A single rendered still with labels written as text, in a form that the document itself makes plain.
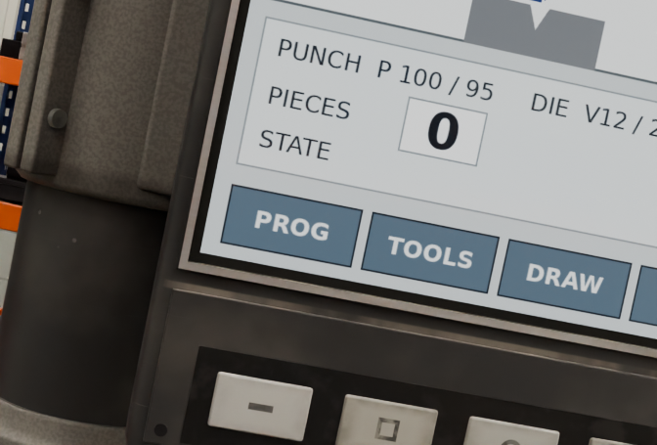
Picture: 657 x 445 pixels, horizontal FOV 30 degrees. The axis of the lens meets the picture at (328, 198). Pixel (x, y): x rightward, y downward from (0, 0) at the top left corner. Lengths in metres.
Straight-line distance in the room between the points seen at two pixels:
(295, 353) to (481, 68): 0.13
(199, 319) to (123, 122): 0.14
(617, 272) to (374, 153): 0.11
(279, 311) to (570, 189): 0.12
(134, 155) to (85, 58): 0.05
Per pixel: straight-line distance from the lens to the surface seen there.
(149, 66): 0.57
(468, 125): 0.48
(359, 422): 0.48
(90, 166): 0.58
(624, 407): 0.51
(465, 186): 0.48
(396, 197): 0.47
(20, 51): 3.11
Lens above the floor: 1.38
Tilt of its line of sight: 3 degrees down
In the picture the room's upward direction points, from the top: 12 degrees clockwise
